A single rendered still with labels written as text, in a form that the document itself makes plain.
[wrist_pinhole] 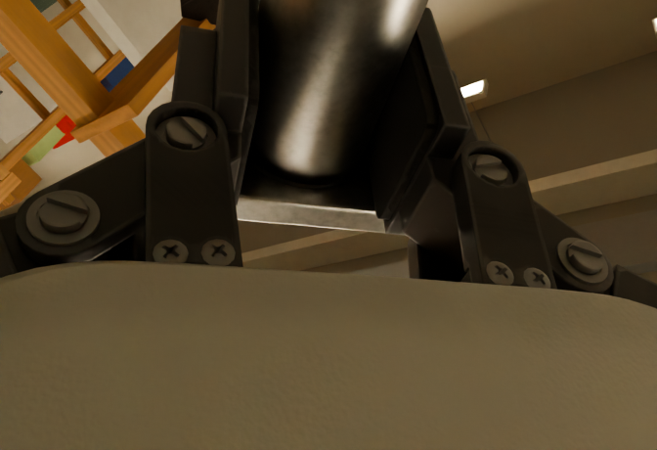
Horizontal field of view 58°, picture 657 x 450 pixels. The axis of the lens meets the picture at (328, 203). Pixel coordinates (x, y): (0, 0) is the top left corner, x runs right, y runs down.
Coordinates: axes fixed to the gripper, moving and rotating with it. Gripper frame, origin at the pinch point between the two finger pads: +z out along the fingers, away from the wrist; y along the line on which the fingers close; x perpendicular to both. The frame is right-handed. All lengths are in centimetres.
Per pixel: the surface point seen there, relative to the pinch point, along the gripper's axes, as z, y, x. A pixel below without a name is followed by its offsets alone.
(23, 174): 343, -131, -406
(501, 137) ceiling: 416, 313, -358
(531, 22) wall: 491, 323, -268
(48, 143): 377, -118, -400
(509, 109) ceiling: 460, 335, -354
